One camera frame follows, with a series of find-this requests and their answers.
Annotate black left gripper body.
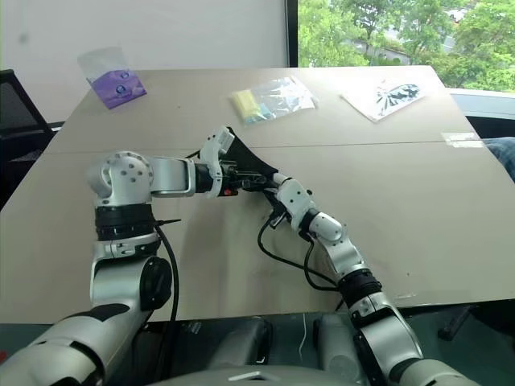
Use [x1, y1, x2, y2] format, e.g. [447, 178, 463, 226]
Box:
[217, 159, 247, 199]

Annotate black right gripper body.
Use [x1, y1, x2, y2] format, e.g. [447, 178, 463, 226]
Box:
[262, 186, 294, 230]

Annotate black drawstring pouch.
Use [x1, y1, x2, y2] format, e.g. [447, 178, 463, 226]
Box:
[225, 125, 287, 191]

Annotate clear bag with yellow sponges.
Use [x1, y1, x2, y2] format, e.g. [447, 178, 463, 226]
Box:
[229, 76, 319, 129]

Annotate clear bag with black print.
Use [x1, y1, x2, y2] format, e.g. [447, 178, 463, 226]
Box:
[340, 77, 427, 124]

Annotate dark rounded robot leg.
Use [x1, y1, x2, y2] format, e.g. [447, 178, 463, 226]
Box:
[176, 315, 274, 369]
[312, 313, 365, 373]

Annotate clear packet with purple card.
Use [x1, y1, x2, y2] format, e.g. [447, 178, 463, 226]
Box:
[76, 46, 148, 110]

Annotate grey robot torso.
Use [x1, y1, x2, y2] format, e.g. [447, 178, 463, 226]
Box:
[140, 361, 387, 386]

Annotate clear tape strip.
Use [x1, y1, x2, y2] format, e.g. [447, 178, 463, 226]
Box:
[440, 130, 484, 149]

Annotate black table leg base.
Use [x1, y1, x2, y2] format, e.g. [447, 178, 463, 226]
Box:
[438, 305, 478, 339]

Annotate black mesh office chair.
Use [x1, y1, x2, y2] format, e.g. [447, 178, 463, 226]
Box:
[0, 68, 64, 163]

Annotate blue fabric object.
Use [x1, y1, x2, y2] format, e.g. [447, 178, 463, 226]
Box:
[485, 136, 515, 182]

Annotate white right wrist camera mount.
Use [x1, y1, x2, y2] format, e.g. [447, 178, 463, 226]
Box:
[276, 176, 316, 234]

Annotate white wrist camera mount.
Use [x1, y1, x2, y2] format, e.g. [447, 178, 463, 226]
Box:
[199, 125, 235, 199]
[276, 176, 316, 234]

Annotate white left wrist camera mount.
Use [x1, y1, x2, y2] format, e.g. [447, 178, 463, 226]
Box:
[199, 125, 235, 199]

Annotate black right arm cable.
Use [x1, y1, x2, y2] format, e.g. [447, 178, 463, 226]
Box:
[257, 216, 350, 310]

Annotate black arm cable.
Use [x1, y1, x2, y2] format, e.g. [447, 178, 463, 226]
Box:
[257, 216, 350, 310]
[151, 218, 182, 322]

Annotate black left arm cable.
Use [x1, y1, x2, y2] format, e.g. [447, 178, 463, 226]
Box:
[151, 218, 182, 322]

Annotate black window frame post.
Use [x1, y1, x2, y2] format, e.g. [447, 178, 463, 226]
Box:
[283, 0, 300, 68]

